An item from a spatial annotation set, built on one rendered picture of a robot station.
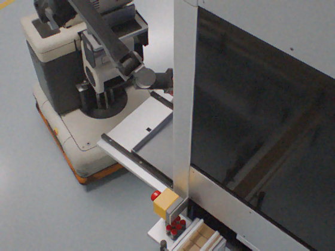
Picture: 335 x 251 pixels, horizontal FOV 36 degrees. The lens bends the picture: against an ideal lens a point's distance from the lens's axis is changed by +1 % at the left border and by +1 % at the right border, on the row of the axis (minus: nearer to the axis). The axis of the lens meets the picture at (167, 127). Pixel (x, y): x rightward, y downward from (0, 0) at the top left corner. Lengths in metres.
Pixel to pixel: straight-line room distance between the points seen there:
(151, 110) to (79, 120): 0.84
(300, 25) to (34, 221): 2.19
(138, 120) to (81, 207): 0.95
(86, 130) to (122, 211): 0.48
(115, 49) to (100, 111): 1.26
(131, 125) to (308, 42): 1.19
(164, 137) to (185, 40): 0.87
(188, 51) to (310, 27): 0.34
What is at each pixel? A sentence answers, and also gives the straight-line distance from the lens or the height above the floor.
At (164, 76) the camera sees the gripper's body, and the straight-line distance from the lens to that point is 1.69.
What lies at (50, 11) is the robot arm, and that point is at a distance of 1.93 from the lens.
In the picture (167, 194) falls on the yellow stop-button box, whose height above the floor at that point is 1.03.
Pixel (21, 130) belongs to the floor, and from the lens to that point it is 3.25.
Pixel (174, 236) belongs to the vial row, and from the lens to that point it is 1.75.
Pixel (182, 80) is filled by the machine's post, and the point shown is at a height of 1.56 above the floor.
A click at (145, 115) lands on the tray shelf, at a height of 0.88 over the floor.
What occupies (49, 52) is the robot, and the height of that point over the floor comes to 0.76.
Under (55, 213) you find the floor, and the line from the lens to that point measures 2.89.
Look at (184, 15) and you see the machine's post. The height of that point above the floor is 1.76.
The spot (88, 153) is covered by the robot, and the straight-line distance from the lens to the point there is 2.72.
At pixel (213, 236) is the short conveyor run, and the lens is 1.69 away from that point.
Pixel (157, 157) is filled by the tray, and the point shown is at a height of 0.88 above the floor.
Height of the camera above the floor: 2.50
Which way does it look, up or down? 53 degrees down
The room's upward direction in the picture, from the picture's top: 1 degrees counter-clockwise
